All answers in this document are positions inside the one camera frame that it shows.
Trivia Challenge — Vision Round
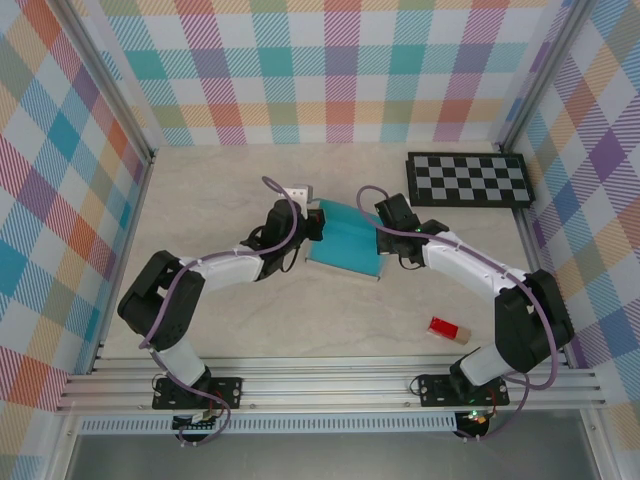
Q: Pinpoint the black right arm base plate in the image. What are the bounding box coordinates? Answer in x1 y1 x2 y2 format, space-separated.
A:
417 372 511 409

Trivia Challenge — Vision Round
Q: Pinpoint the blue and white paper box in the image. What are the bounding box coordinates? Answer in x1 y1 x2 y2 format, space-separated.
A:
304 198 385 284

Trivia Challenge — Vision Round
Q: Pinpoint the aluminium front frame rail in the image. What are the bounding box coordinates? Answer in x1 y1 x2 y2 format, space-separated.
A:
54 353 609 414

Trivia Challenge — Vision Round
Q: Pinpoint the aluminium corner post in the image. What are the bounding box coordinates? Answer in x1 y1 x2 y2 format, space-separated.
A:
497 0 594 152
49 0 159 164

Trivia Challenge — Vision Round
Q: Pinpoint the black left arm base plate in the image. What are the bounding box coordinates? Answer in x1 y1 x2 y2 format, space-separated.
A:
152 375 245 411

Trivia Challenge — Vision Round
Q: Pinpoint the black checkerboard calibration board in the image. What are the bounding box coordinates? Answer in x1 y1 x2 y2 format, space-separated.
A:
403 151 535 209

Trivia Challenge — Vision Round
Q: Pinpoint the small circuit board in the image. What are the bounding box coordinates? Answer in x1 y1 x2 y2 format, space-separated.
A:
172 409 225 433
462 408 495 427

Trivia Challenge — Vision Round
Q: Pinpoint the red and wooden block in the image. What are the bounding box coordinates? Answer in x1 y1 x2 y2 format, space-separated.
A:
427 315 473 347

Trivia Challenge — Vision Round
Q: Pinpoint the perforated metal cable tray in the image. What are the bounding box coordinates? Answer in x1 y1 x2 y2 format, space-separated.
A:
79 412 459 435

